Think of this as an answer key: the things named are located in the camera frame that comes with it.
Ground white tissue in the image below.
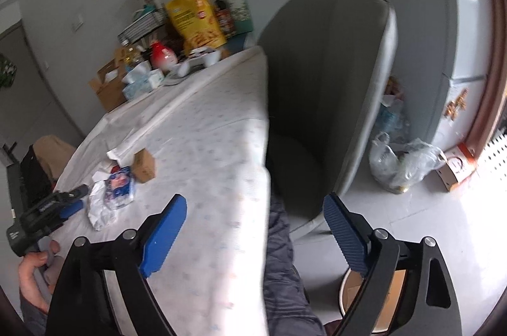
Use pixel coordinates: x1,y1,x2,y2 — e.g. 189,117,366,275
86,159,118,231

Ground wire basket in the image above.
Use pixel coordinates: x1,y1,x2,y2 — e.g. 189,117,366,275
118,10,167,46

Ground wall light switch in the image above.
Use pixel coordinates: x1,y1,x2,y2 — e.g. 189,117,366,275
71,13,84,32

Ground white dotted tablecloth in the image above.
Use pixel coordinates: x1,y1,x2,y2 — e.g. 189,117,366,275
53,47,270,335

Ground bag of bottles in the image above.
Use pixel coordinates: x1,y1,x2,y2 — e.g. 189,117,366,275
372,76,410,144

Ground red white bottle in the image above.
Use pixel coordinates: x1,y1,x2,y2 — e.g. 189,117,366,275
151,41,178,74

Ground blue tissue box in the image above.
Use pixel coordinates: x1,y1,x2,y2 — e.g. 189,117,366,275
121,61,165,101

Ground yellow snack bag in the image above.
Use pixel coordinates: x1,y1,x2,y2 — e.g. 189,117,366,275
165,0,226,55

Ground person leg grey trousers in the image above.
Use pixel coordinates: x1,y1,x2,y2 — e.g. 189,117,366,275
263,195,326,336

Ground light blue refrigerator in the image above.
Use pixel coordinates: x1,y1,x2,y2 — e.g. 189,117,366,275
387,0,492,151

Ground blue white snack wrapper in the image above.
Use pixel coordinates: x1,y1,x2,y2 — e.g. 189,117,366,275
104,166,135,210

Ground grey chair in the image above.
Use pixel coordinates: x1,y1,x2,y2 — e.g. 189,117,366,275
259,0,398,241

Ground orange white cardboard box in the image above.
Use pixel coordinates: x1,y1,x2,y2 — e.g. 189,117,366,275
437,143,477,192

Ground white handheld device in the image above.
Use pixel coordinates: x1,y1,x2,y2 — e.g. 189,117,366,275
176,47,221,78

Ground tan chair with clothes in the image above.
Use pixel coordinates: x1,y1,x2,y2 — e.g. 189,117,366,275
21,134,76,197

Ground clear plastic garbage bag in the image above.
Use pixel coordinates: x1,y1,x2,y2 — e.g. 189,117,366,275
369,132,447,194

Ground small brown cardboard box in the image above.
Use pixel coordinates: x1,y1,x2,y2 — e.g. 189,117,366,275
131,149,156,183

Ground person left hand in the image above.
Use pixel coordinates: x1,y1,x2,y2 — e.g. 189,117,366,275
18,252,49,314

